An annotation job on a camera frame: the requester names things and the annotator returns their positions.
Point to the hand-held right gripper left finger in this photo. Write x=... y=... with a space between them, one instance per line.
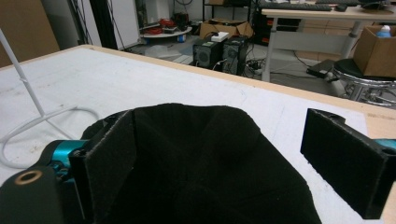
x=106 y=161

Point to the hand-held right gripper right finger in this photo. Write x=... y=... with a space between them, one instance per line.
x=342 y=161

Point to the black cloth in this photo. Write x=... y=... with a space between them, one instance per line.
x=202 y=161

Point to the chrome stool with black seat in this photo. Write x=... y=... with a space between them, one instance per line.
x=358 y=81

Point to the white table cover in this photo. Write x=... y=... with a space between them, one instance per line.
x=140 y=84

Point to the flat black device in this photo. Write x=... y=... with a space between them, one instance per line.
x=320 y=68

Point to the large cardboard box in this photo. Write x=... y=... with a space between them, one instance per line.
x=375 y=56

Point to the white desk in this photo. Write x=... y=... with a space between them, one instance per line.
x=311 y=42

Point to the black pillar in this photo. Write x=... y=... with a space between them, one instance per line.
x=102 y=21

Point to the white panel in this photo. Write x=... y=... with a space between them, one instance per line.
x=126 y=21

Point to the round white platform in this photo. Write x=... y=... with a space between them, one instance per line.
x=168 y=33

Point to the black computer tower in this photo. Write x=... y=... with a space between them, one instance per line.
x=207 y=54
x=235 y=56

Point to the brown board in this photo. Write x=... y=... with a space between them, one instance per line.
x=25 y=31

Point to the black keyboard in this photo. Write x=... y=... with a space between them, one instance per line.
x=295 y=6

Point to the small white box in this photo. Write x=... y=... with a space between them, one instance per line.
x=219 y=36

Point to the open cardboard box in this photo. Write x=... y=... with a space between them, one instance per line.
x=214 y=28

